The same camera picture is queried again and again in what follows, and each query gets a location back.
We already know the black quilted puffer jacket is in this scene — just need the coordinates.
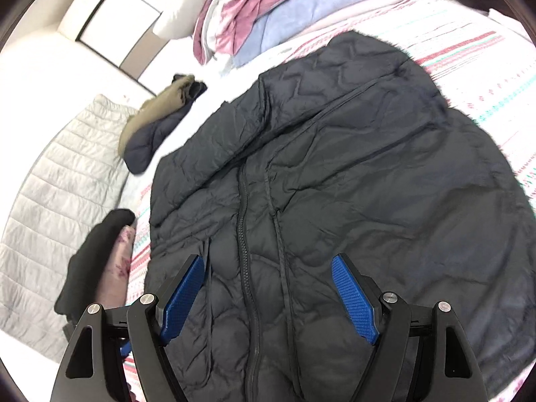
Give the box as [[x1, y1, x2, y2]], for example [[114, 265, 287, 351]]
[[142, 29, 533, 402]]

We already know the pink floral folded bedding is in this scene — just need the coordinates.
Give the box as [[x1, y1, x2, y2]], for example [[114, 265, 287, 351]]
[[94, 226, 135, 310]]

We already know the black folded garment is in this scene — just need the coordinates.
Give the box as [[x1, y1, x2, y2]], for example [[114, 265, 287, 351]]
[[54, 209, 135, 323]]

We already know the red green patterned blanket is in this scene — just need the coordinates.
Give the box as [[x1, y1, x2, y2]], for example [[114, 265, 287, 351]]
[[123, 0, 536, 402]]

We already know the grey quilted bed cover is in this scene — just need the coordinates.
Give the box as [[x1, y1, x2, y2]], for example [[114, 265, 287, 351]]
[[1, 95, 136, 361]]

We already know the navy olive puffer jacket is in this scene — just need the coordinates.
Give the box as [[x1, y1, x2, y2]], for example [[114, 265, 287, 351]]
[[117, 74, 207, 175]]

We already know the blue fleece blanket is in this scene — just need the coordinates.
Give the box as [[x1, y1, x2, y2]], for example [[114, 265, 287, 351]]
[[232, 0, 365, 67]]

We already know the white pillow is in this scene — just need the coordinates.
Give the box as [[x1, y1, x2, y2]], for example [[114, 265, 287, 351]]
[[151, 0, 229, 41]]

